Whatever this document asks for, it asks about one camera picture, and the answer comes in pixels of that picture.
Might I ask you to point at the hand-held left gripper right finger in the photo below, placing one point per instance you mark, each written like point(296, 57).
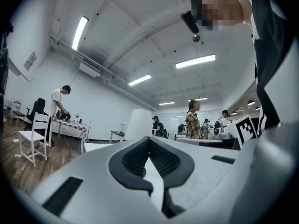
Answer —
point(205, 176)

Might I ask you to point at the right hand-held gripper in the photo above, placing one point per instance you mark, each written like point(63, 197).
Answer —
point(244, 129)

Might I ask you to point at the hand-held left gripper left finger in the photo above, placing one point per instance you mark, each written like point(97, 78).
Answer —
point(93, 185)

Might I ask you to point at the ceiling light panel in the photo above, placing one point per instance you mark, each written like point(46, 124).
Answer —
point(139, 79)
point(195, 61)
point(166, 103)
point(197, 99)
point(80, 32)

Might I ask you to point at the table with checkered cloth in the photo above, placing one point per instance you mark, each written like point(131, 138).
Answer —
point(74, 126)

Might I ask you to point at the black backpack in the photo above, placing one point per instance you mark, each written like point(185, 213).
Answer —
point(63, 114)

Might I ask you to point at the white wooden chair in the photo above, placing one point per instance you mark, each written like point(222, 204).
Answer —
point(30, 135)

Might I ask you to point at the person's black and white jersey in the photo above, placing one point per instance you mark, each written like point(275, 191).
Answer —
point(266, 43)

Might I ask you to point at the black office chair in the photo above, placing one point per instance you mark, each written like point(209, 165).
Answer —
point(37, 108)

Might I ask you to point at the white chair with dark seat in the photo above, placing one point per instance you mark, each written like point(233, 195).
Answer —
point(17, 112)

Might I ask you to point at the white air conditioner unit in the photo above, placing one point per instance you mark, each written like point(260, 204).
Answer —
point(90, 66)

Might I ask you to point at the person's head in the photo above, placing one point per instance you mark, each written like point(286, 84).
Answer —
point(222, 6)

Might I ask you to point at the black head-worn camera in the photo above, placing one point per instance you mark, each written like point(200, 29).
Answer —
point(190, 22)

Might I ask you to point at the wall poster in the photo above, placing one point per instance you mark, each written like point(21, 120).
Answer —
point(30, 61)

